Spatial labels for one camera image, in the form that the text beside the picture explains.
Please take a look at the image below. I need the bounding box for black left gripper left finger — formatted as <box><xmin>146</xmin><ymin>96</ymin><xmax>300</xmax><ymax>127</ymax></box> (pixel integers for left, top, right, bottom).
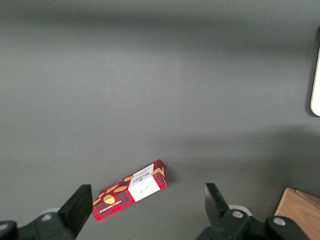
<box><xmin>0</xmin><ymin>184</ymin><xmax>93</xmax><ymax>240</ymax></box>

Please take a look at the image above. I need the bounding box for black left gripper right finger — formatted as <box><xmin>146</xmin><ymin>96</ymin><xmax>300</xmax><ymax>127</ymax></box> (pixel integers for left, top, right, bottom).
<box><xmin>197</xmin><ymin>182</ymin><xmax>310</xmax><ymax>240</ymax></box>

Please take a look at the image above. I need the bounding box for red tartan shortbread box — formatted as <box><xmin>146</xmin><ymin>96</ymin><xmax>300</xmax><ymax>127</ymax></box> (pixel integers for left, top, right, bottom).
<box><xmin>91</xmin><ymin>159</ymin><xmax>167</xmax><ymax>223</ymax></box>

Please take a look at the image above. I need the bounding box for cream plastic tray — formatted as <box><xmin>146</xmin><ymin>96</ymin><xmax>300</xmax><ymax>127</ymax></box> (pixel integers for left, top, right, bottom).
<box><xmin>309</xmin><ymin>26</ymin><xmax>320</xmax><ymax>118</ymax></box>

